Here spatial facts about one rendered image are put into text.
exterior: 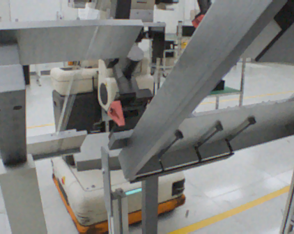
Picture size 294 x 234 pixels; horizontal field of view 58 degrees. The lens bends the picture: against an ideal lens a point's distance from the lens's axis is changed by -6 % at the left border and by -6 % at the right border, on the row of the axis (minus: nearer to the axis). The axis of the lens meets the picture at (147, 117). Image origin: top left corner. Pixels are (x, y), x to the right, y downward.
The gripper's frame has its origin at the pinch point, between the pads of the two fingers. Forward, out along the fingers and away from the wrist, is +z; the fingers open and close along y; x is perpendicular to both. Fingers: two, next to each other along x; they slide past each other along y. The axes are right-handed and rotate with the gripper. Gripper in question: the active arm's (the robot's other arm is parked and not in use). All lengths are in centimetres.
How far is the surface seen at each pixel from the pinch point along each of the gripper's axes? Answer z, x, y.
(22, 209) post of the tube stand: 18.4, -15.8, -32.4
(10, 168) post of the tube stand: 12.4, -19.8, -33.0
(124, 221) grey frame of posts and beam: 23.0, 3.6, -10.5
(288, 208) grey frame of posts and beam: 37, 21, 61
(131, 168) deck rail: 13.6, -9.1, -9.5
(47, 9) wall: -508, 416, 54
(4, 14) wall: -500, 422, -46
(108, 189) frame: 15.5, -2.8, -13.9
